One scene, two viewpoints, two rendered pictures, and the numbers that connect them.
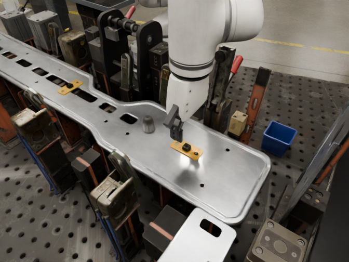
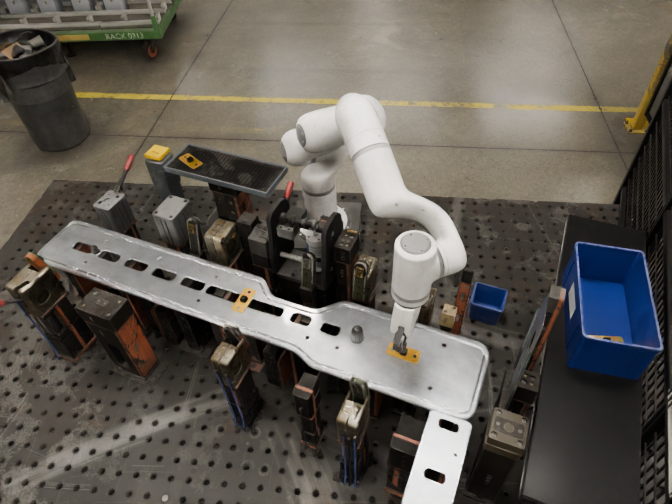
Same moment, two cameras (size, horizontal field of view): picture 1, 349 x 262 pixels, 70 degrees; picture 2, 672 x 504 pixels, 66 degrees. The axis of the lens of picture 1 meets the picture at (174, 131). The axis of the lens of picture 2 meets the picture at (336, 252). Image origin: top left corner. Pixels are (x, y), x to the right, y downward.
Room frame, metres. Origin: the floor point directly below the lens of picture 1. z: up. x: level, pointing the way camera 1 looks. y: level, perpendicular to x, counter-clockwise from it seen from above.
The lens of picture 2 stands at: (-0.25, 0.25, 2.13)
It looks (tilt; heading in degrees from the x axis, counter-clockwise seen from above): 47 degrees down; 350
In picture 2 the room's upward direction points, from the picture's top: 3 degrees counter-clockwise
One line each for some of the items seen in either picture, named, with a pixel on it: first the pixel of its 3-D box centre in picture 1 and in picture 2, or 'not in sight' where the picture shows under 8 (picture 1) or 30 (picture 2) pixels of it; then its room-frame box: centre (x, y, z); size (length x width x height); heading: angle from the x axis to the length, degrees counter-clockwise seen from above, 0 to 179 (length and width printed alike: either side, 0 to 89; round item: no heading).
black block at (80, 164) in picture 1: (98, 190); (310, 413); (0.39, 0.23, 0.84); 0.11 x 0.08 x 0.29; 145
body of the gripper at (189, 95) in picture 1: (189, 88); (408, 306); (0.42, -0.03, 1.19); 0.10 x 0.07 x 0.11; 145
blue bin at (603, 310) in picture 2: not in sight; (606, 307); (0.37, -0.53, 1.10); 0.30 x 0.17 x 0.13; 153
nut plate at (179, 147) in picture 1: (186, 147); (403, 351); (0.42, -0.03, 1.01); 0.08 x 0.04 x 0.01; 55
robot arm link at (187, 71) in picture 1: (191, 60); (410, 288); (0.42, -0.03, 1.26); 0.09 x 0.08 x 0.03; 145
